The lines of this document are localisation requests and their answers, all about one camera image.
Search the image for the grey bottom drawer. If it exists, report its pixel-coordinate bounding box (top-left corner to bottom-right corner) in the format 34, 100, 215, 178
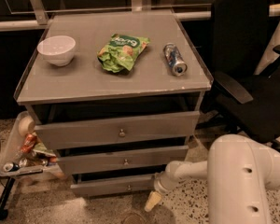
71, 174, 154, 197

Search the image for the white bowl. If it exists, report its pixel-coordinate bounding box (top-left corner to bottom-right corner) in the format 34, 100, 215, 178
37, 35, 77, 66

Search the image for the grey middle drawer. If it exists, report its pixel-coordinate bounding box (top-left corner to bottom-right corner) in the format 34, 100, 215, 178
58, 146, 189, 175

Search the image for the green chip bag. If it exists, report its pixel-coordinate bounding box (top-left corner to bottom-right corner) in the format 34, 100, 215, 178
97, 34, 150, 73

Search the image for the blue can in bin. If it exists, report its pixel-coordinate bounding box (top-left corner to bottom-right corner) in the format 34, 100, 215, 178
3, 162, 20, 173

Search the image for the metal railing bar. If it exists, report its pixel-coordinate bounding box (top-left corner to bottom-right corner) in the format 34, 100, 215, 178
0, 0, 280, 34

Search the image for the black office chair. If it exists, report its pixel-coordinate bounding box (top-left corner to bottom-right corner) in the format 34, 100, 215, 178
201, 0, 280, 152

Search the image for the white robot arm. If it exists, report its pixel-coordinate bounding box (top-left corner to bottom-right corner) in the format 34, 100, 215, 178
145, 134, 280, 224

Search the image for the grey top drawer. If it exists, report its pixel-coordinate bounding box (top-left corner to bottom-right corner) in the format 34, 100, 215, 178
35, 111, 200, 149

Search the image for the blue soda can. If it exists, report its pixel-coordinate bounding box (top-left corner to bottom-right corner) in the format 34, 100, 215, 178
163, 43, 188, 77

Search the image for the grey drawer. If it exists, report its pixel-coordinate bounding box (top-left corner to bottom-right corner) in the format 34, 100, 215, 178
71, 174, 154, 197
58, 146, 189, 175
35, 111, 200, 149

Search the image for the grey drawer cabinet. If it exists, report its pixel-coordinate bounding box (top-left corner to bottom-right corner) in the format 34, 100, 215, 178
15, 10, 211, 196

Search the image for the clear side bin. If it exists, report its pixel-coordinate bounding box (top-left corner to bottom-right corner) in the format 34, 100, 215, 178
0, 111, 61, 176

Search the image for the black stand leg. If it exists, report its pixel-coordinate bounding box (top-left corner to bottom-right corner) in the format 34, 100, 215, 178
0, 177, 15, 220

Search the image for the red soda can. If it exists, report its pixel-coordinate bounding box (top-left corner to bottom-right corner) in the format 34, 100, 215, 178
21, 133, 37, 153

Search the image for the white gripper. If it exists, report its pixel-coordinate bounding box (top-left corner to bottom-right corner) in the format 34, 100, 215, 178
145, 172, 177, 212

